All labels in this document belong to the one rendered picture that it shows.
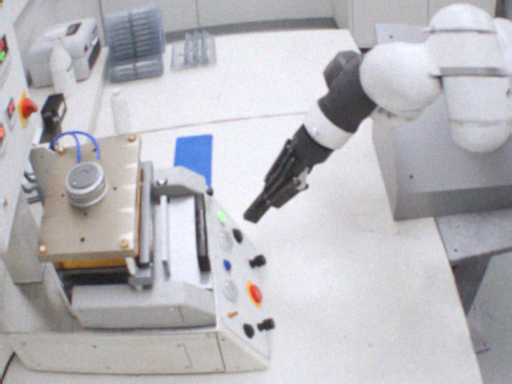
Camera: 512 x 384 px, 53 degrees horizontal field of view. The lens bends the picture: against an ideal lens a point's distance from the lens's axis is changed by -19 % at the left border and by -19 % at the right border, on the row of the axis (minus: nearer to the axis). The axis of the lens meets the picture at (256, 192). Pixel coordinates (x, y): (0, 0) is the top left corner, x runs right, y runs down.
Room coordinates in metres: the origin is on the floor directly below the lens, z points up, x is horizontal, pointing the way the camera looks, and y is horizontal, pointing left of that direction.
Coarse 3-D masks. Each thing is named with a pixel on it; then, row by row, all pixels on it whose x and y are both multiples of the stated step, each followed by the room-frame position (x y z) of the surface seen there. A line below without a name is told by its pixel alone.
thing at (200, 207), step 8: (200, 200) 0.77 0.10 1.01; (200, 208) 0.75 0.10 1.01; (200, 216) 0.73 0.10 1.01; (200, 224) 0.72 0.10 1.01; (200, 232) 0.70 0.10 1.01; (200, 240) 0.68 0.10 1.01; (200, 248) 0.66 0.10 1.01; (208, 248) 0.67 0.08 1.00; (200, 256) 0.65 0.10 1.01; (208, 256) 0.65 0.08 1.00; (200, 264) 0.64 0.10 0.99; (208, 264) 0.64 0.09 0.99
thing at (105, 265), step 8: (136, 232) 0.66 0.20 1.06; (136, 240) 0.64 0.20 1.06; (136, 248) 0.63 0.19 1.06; (136, 256) 0.61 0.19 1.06; (56, 264) 0.61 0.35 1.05; (64, 264) 0.61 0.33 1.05; (72, 264) 0.61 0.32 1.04; (80, 264) 0.61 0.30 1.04; (88, 264) 0.61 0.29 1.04; (96, 264) 0.61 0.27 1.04; (104, 264) 0.61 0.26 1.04; (112, 264) 0.61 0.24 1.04; (120, 264) 0.61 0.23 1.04; (136, 264) 0.61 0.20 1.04; (64, 272) 0.61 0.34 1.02; (72, 272) 0.61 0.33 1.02; (80, 272) 0.61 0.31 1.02; (88, 272) 0.61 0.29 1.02; (96, 272) 0.61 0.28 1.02
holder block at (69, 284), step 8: (104, 272) 0.63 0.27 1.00; (64, 280) 0.61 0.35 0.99; (72, 280) 0.61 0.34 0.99; (80, 280) 0.61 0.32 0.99; (88, 280) 0.61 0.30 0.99; (96, 280) 0.61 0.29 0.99; (104, 280) 0.61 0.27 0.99; (112, 280) 0.61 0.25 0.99; (120, 280) 0.61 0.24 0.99; (72, 288) 0.61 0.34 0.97
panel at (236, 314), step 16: (224, 224) 0.83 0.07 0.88; (224, 256) 0.74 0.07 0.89; (240, 256) 0.79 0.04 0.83; (224, 272) 0.70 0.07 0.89; (240, 272) 0.75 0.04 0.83; (256, 272) 0.80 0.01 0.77; (240, 288) 0.70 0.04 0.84; (224, 304) 0.62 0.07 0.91; (240, 304) 0.66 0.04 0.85; (256, 304) 0.70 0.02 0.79; (224, 320) 0.58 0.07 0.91; (240, 320) 0.61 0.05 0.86; (256, 320) 0.65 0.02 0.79; (240, 336) 0.57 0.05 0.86; (256, 336) 0.61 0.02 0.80
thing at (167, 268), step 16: (160, 208) 0.76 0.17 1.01; (176, 208) 0.80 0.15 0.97; (192, 208) 0.79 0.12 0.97; (160, 224) 0.76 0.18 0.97; (176, 224) 0.76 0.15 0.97; (192, 224) 0.75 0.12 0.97; (208, 224) 0.76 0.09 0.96; (160, 240) 0.72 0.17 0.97; (176, 240) 0.72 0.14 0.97; (192, 240) 0.72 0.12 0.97; (208, 240) 0.71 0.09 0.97; (160, 256) 0.68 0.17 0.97; (176, 256) 0.68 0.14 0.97; (192, 256) 0.68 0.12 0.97; (160, 272) 0.65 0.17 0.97; (176, 272) 0.65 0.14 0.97; (192, 272) 0.64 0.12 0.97; (208, 272) 0.64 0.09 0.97; (208, 288) 0.61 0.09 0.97
